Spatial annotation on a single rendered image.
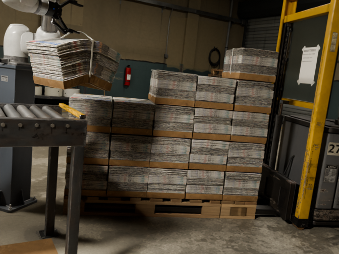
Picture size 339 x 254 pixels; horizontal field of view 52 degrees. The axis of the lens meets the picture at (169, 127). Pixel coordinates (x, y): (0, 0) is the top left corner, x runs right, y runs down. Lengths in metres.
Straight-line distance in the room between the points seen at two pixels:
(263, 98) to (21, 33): 1.74
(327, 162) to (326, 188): 0.20
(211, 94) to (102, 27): 7.14
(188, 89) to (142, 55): 7.42
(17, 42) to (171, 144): 1.24
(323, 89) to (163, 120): 1.14
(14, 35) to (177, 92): 1.14
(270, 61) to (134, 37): 7.35
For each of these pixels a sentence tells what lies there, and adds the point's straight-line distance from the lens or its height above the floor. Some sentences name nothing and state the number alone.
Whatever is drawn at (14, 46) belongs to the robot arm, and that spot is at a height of 1.12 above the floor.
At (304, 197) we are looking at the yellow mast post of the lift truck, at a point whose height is 0.26.
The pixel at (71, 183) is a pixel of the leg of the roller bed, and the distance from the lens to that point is 1.69.
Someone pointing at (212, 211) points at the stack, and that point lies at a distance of 2.72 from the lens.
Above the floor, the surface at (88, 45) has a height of 1.15.
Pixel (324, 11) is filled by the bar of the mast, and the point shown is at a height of 1.60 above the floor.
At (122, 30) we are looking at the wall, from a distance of 9.61.
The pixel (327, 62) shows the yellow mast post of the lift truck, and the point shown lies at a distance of 2.66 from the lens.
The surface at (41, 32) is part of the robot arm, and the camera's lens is 2.53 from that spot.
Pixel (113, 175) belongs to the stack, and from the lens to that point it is 2.50.
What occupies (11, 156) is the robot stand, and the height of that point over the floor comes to 0.39.
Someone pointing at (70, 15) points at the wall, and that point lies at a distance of 9.22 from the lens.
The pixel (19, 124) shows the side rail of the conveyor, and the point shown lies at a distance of 1.57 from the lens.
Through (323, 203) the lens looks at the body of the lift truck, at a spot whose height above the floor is 0.20.
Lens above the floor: 1.05
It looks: 9 degrees down
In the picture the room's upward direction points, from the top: 6 degrees clockwise
